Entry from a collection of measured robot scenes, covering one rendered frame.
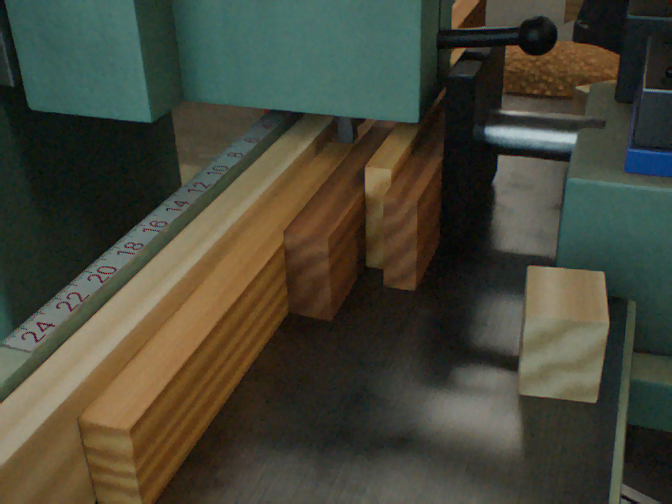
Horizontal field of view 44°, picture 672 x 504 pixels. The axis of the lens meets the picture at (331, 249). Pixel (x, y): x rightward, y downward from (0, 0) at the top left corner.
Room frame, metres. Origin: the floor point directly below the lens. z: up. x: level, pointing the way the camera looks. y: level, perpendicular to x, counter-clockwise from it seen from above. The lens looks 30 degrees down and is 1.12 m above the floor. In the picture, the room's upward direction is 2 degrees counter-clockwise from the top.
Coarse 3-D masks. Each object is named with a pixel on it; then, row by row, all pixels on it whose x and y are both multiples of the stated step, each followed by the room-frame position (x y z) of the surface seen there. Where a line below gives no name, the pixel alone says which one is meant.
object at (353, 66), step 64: (192, 0) 0.44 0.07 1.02; (256, 0) 0.43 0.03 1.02; (320, 0) 0.42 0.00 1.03; (384, 0) 0.40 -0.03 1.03; (448, 0) 0.45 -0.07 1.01; (192, 64) 0.44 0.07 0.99; (256, 64) 0.43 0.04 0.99; (320, 64) 0.42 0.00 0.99; (384, 64) 0.40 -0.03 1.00; (448, 64) 0.46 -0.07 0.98
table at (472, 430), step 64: (512, 192) 0.45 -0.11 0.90; (448, 256) 0.38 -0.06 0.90; (512, 256) 0.37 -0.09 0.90; (320, 320) 0.32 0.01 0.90; (384, 320) 0.32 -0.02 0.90; (448, 320) 0.32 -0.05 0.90; (512, 320) 0.32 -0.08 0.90; (256, 384) 0.28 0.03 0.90; (320, 384) 0.28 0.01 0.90; (384, 384) 0.27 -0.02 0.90; (448, 384) 0.27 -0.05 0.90; (512, 384) 0.27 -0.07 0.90; (640, 384) 0.31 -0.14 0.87; (256, 448) 0.24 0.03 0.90; (320, 448) 0.24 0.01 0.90; (384, 448) 0.24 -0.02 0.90; (448, 448) 0.23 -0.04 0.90; (512, 448) 0.23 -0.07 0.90; (576, 448) 0.23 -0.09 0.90
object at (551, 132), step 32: (480, 64) 0.40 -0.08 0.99; (448, 96) 0.39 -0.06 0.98; (480, 96) 0.40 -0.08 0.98; (448, 128) 0.39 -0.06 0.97; (480, 128) 0.40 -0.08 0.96; (512, 128) 0.41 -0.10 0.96; (544, 128) 0.41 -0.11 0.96; (576, 128) 0.40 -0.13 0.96; (448, 160) 0.39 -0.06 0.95; (480, 160) 0.41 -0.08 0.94; (448, 192) 0.39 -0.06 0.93; (480, 192) 0.41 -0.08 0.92; (448, 224) 0.39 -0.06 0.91
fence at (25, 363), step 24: (288, 120) 0.44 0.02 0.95; (264, 144) 0.41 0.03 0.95; (240, 168) 0.38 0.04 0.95; (216, 192) 0.36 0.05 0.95; (192, 216) 0.34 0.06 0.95; (168, 240) 0.31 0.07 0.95; (144, 264) 0.30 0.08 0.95; (120, 288) 0.28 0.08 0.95; (0, 360) 0.23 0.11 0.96; (24, 360) 0.23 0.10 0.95; (0, 384) 0.22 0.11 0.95
